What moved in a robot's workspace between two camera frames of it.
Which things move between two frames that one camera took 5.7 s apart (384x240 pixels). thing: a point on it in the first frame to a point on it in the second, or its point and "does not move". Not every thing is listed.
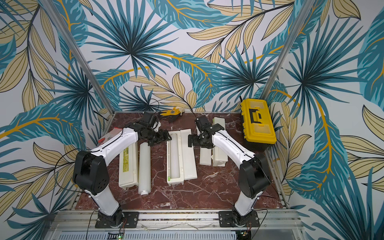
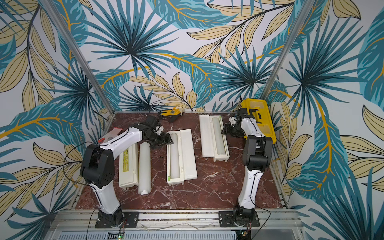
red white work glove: x=110 y=135 does not move
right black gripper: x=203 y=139 to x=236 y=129
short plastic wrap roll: x=174 y=157 does not move
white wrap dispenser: x=181 y=165 does not move
